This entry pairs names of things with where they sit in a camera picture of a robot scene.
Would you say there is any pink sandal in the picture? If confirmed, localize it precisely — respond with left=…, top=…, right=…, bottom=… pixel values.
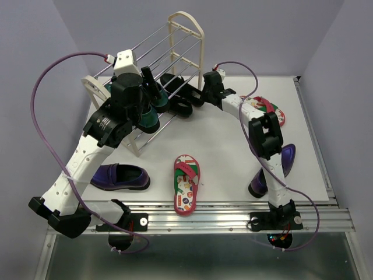
left=173, top=154, right=200, bottom=216
left=244, top=96, right=286, bottom=127

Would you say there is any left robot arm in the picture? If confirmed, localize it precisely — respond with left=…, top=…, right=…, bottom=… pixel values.
left=29, top=66, right=159, bottom=239

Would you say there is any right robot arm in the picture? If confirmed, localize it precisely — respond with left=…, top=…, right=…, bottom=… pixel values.
left=201, top=71, right=303, bottom=232

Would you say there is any cream metal shoe rack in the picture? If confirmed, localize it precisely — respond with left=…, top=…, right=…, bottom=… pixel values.
left=81, top=11, right=205, bottom=157

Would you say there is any green loafer rear one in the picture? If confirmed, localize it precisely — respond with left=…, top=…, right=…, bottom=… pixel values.
left=146, top=82, right=170, bottom=113

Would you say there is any green loafer one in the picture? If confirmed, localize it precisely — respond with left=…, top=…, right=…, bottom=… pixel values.
left=135, top=106, right=160, bottom=134
left=146, top=82, right=170, bottom=113

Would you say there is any green loafer front one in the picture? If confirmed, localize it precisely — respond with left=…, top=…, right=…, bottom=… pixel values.
left=135, top=106, right=160, bottom=134

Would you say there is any purple loafer left one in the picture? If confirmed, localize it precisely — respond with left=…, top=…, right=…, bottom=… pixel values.
left=90, top=163, right=150, bottom=191

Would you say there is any purple loafer one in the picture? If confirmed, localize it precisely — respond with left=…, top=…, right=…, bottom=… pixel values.
left=248, top=143, right=296, bottom=198
left=90, top=163, right=150, bottom=191

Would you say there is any purple loafer right one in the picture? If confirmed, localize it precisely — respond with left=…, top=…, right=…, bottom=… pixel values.
left=248, top=143, right=296, bottom=198

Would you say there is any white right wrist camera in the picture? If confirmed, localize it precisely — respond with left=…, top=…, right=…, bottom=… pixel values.
left=215, top=68, right=226, bottom=81

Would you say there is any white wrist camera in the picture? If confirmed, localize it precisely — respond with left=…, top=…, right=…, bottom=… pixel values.
left=215, top=68, right=226, bottom=81
left=113, top=49, right=140, bottom=76

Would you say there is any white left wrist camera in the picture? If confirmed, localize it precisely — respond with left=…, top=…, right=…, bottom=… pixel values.
left=113, top=49, right=140, bottom=76

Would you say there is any aluminium mounting rail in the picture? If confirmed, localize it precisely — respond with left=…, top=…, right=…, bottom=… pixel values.
left=43, top=201, right=356, bottom=234

